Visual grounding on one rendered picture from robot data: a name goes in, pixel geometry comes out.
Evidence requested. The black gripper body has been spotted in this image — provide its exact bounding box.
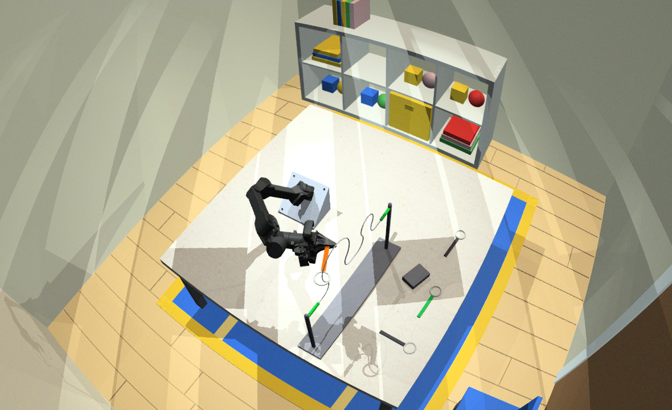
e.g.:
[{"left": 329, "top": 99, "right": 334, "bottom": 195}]
[{"left": 288, "top": 220, "right": 317, "bottom": 264}]

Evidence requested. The grey loop with green handle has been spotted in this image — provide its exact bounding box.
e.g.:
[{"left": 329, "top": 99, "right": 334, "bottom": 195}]
[{"left": 417, "top": 286, "right": 442, "bottom": 318}]

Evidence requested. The orange handle with grey loop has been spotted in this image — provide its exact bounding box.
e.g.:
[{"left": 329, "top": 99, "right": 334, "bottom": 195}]
[{"left": 313, "top": 246, "right": 330, "bottom": 286}]

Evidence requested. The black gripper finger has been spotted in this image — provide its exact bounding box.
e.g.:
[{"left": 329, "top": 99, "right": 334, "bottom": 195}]
[
  {"left": 313, "top": 230, "right": 336, "bottom": 249},
  {"left": 314, "top": 246, "right": 334, "bottom": 256}
]

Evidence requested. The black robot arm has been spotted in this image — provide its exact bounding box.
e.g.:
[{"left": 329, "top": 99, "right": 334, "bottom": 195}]
[{"left": 246, "top": 177, "right": 314, "bottom": 267}]

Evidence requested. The grey ring with dark grey handle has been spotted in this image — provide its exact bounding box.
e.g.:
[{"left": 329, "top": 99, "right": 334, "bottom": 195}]
[
  {"left": 379, "top": 330, "right": 416, "bottom": 354},
  {"left": 444, "top": 229, "right": 466, "bottom": 257}
]

